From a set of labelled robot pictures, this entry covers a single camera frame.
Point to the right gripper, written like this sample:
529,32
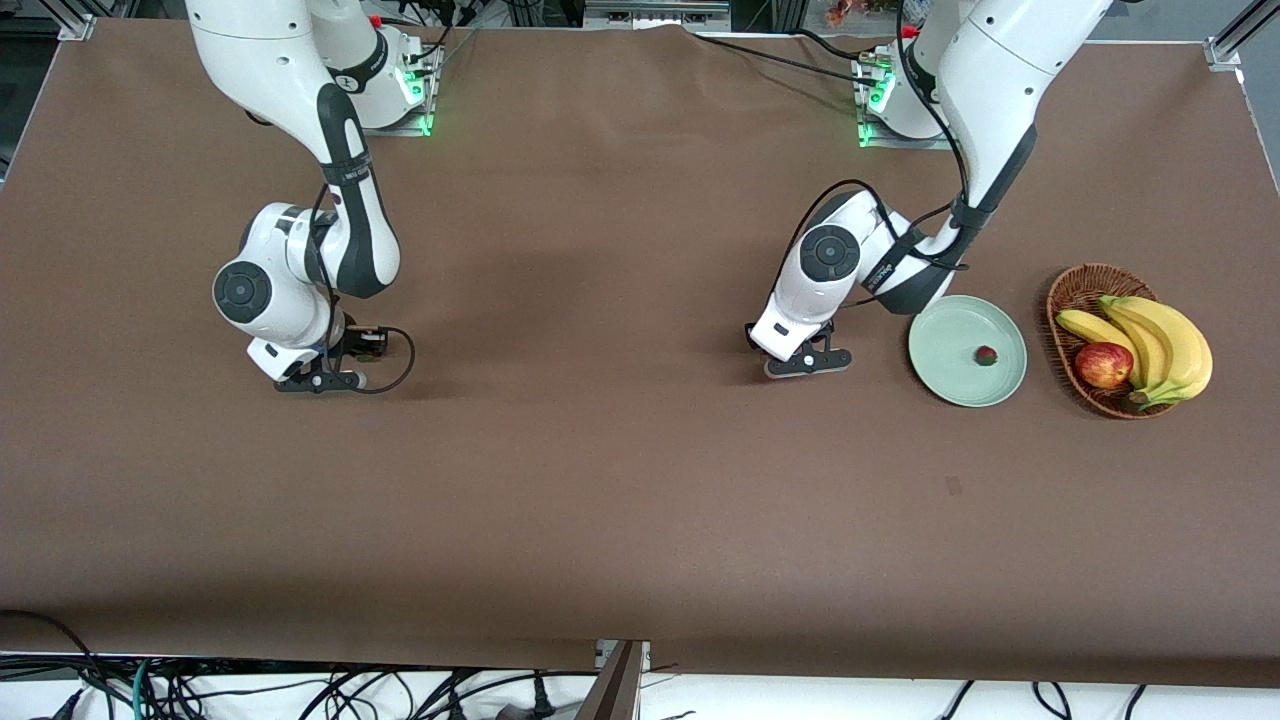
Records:
363,343

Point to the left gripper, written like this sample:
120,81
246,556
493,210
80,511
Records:
750,337

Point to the small red strawberry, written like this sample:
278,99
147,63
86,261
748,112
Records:
986,355

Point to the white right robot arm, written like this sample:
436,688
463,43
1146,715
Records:
270,60

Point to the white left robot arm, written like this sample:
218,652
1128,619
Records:
1000,80

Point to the mint green round plate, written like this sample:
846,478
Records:
950,340

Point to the brown table cover sheet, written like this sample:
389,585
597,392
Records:
640,500

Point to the brown wicker basket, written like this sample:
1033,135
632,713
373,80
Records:
1075,287

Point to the small yellow banana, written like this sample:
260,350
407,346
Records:
1095,328

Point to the red yellow apple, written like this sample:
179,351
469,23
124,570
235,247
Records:
1104,365

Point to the medium yellow banana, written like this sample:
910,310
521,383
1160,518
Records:
1150,345

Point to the large yellow banana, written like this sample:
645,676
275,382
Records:
1190,350

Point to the grey metal box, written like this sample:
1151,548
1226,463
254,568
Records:
655,12

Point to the small metal bracket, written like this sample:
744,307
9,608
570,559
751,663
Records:
603,652

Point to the aluminium corner bracket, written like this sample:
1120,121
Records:
78,26

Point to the aluminium frame profile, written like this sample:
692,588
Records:
1235,40

